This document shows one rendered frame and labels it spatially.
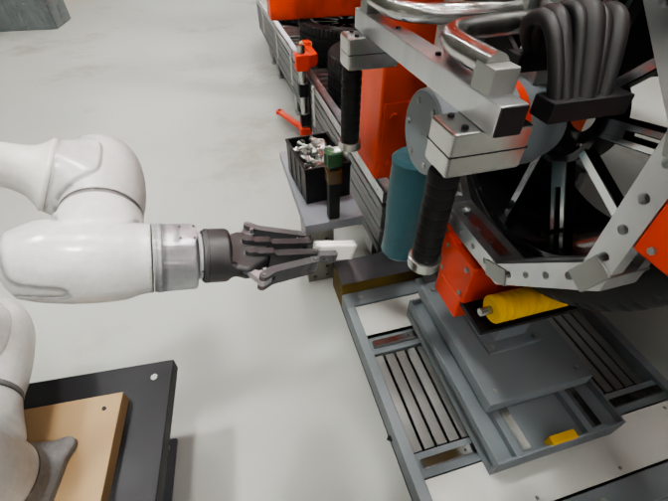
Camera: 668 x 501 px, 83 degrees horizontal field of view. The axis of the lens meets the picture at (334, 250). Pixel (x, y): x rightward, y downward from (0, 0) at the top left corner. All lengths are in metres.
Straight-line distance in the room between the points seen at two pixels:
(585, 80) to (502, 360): 0.81
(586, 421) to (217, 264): 0.98
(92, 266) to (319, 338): 0.95
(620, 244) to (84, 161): 0.68
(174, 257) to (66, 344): 1.14
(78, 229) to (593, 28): 0.56
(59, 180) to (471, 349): 0.97
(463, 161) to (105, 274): 0.41
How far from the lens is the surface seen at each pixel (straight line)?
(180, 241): 0.51
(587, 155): 0.73
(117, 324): 1.57
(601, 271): 0.59
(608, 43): 0.47
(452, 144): 0.40
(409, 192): 0.78
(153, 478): 0.92
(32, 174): 0.62
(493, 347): 1.12
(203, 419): 1.27
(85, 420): 0.98
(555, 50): 0.43
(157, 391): 0.99
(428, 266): 0.51
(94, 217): 0.53
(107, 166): 0.61
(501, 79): 0.40
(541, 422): 1.17
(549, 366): 1.17
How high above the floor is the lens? 1.12
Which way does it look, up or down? 43 degrees down
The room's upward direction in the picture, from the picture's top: straight up
